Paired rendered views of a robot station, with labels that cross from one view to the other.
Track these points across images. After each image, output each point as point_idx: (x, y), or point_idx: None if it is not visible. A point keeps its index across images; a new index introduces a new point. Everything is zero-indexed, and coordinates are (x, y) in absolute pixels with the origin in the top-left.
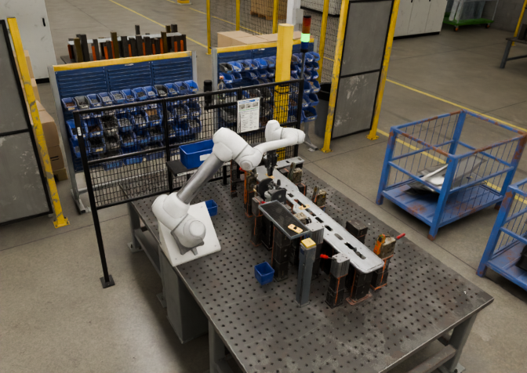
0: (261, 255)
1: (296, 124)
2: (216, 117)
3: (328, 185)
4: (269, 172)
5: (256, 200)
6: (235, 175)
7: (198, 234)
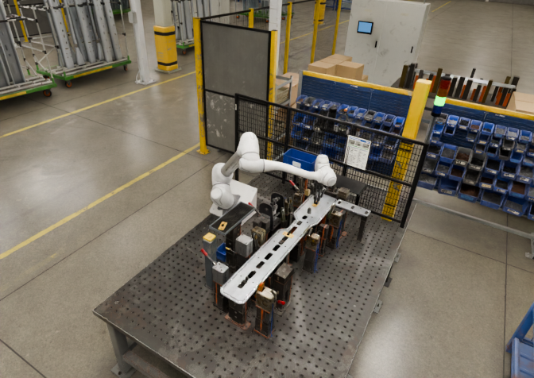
0: None
1: (410, 187)
2: (328, 140)
3: (391, 259)
4: (314, 199)
5: None
6: None
7: (213, 197)
